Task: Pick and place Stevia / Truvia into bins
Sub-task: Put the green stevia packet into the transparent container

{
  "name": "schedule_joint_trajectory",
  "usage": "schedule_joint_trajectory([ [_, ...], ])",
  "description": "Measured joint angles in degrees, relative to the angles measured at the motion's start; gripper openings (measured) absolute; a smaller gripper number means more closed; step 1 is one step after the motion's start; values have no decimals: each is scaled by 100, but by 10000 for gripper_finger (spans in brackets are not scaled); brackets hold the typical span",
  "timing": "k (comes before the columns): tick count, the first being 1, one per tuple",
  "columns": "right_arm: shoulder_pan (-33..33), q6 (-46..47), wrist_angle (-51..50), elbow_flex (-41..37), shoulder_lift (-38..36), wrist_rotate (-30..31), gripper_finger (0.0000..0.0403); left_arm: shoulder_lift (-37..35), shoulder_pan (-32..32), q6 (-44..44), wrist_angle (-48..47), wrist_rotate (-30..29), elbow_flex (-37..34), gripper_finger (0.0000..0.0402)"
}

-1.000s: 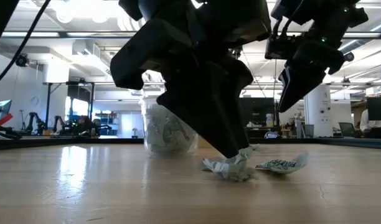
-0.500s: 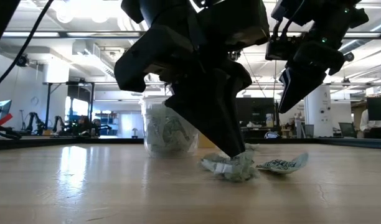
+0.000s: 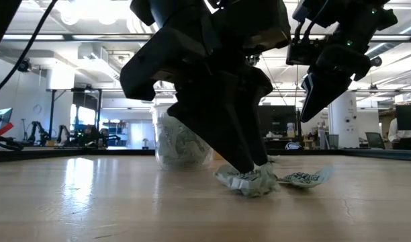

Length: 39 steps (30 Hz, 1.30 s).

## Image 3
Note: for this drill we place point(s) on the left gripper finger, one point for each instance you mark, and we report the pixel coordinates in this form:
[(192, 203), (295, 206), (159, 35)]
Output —
[(219, 117), (259, 117)]

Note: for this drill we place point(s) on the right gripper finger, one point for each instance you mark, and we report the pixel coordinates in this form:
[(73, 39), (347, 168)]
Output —
[(307, 85), (323, 90)]

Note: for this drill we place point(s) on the clear plastic container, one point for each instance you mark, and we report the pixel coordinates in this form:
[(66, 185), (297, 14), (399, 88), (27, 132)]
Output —
[(165, 158)]

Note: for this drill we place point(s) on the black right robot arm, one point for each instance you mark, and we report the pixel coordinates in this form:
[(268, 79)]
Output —
[(353, 17)]

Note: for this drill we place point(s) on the background black robot arm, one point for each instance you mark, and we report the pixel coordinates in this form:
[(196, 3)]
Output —
[(37, 132)]

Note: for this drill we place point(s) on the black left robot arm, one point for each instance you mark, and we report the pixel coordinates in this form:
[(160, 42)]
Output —
[(178, 10)]

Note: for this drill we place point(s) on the white column with fixtures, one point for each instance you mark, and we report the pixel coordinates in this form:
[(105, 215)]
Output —
[(343, 127)]

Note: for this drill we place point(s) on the blue white bag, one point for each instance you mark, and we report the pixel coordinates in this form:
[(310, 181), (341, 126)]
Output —
[(293, 146)]

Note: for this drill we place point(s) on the grey waste bin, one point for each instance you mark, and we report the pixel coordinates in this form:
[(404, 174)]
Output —
[(333, 141)]

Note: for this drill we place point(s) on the black office chair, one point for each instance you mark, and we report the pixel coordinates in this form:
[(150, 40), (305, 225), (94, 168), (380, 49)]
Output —
[(375, 139)]

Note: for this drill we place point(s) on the person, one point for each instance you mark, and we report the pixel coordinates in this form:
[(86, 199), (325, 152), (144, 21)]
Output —
[(397, 132)]

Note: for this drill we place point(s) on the overhead light bar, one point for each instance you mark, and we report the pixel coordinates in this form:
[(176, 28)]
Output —
[(91, 37)]

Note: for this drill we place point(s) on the tilted tablet screen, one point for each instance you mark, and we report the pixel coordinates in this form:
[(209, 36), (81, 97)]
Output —
[(0, 119)]

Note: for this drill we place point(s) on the black mounted camera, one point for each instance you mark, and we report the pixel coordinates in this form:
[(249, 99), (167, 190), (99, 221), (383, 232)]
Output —
[(377, 61), (24, 65)]

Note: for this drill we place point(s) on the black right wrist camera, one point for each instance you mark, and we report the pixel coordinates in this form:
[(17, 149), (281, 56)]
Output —
[(303, 52)]

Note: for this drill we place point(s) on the black metal table frame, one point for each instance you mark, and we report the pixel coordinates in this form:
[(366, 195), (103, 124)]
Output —
[(91, 153)]

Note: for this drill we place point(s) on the black background stand frame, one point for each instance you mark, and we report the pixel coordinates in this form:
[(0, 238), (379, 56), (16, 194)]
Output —
[(52, 114)]

